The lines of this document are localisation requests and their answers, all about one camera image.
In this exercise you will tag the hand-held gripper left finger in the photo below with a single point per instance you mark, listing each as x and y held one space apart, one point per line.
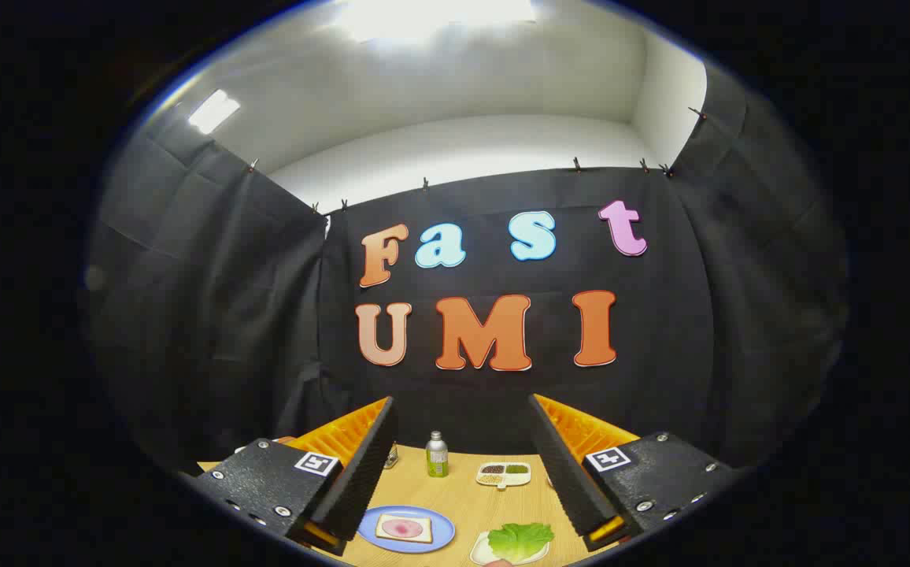
360 480

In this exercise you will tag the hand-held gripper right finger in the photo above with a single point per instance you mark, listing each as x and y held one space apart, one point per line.
565 472

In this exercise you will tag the green lettuce leaf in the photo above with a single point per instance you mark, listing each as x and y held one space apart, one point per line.
519 539

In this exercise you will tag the white bread slice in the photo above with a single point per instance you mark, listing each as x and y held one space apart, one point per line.
384 531

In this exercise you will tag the white divided bean dish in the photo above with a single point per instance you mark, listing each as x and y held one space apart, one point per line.
504 473

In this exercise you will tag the pink ham slice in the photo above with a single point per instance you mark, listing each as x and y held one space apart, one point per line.
402 528

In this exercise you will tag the green labelled metal bottle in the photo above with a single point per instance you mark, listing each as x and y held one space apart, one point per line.
437 455

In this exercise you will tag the blue round plate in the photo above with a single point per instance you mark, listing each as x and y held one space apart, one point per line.
439 531

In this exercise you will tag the black backdrop cloth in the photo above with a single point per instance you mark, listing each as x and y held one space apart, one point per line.
502 394

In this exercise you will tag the white square plate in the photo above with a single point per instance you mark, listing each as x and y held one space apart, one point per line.
480 553

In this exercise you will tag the small ceiling light panel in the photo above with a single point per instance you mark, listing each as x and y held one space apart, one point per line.
213 112

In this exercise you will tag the large ceiling light panel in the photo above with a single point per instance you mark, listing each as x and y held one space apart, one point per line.
431 16

